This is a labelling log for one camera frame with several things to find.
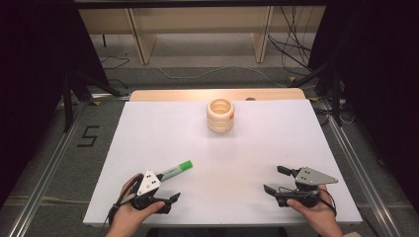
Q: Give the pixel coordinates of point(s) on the person's right hand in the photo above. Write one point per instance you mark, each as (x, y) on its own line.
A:
(321, 215)

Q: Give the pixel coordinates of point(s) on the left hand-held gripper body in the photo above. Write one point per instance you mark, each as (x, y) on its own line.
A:
(149, 183)

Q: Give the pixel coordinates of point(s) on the green marker pen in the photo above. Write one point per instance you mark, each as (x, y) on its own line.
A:
(176, 169)

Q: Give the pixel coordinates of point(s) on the black tripod stand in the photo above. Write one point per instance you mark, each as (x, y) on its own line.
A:
(67, 98)
(334, 92)

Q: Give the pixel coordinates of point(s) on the cream ribbed cup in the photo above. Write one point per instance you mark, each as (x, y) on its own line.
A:
(220, 118)

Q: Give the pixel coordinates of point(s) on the person's left hand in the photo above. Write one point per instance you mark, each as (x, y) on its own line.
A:
(126, 217)

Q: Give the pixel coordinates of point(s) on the black curtain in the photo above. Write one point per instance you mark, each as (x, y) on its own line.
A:
(36, 82)
(382, 82)

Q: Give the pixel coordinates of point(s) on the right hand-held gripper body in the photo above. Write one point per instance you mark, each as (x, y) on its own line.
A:
(314, 176)

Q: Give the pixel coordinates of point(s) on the aluminium floor rail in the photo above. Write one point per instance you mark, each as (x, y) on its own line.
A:
(42, 184)
(365, 177)

